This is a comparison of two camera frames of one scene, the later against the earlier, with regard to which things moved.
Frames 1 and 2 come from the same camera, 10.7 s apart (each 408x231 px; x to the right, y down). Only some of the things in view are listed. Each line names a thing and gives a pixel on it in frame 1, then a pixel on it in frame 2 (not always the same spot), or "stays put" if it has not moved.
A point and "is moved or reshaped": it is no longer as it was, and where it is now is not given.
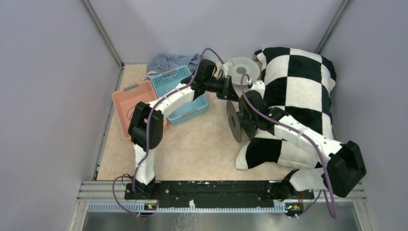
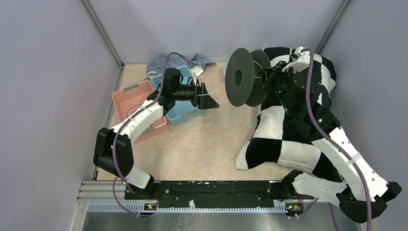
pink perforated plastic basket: (125, 101) stays put
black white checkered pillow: (300, 83) stays put
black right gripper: (245, 115) to (277, 72)
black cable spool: (238, 125) is moved or reshaped
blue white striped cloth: (164, 62) stays put
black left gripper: (227, 91) to (202, 102)
